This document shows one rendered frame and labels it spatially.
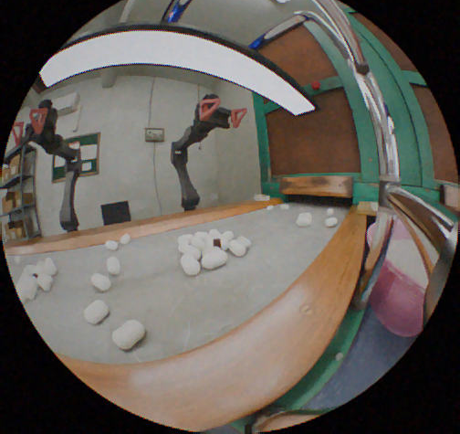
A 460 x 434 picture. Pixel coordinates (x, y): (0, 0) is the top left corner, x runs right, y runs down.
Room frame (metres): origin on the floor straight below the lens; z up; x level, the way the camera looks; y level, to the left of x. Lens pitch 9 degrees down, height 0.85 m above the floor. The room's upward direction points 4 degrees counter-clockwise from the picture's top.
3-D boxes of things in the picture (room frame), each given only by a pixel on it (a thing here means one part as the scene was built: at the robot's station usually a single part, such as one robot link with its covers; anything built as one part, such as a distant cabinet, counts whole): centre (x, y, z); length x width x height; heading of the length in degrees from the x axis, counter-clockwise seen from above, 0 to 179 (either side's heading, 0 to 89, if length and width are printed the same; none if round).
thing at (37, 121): (0.04, 0.44, 1.07); 0.09 x 0.07 x 0.07; 38
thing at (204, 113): (0.37, 0.02, 1.07); 0.09 x 0.07 x 0.07; 38
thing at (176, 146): (0.65, 0.20, 1.05); 0.30 x 0.09 x 0.12; 38
